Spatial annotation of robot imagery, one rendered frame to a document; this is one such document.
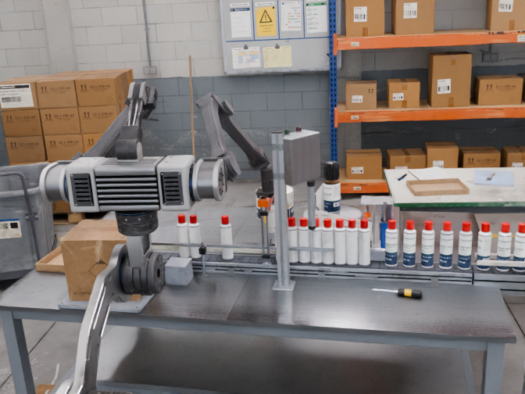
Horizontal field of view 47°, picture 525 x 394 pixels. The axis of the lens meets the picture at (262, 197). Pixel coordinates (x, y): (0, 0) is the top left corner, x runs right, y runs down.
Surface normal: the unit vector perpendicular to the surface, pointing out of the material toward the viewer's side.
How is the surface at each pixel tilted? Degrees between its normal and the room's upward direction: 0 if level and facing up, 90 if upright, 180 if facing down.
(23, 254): 94
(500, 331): 0
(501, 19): 90
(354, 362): 0
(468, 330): 0
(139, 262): 90
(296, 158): 90
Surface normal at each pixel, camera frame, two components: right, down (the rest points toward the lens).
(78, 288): -0.09, 0.31
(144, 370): -0.05, -0.95
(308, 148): 0.68, 0.19
